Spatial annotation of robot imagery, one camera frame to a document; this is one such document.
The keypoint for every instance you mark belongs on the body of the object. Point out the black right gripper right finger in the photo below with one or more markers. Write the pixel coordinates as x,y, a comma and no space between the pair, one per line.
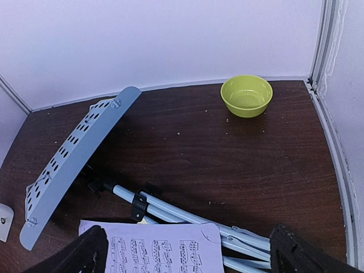
291,253

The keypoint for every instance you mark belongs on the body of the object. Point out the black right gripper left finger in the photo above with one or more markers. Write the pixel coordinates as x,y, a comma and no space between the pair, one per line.
87,253

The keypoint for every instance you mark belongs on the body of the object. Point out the purple sheet music page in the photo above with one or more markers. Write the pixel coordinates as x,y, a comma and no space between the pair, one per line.
161,247

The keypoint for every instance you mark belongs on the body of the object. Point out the white folding music stand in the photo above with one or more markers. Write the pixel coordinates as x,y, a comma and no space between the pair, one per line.
242,250

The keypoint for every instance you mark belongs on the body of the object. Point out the white metronome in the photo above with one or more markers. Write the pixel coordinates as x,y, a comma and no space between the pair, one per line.
6,216

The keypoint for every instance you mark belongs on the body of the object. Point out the green bowl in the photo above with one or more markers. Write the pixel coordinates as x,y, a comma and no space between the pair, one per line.
246,96

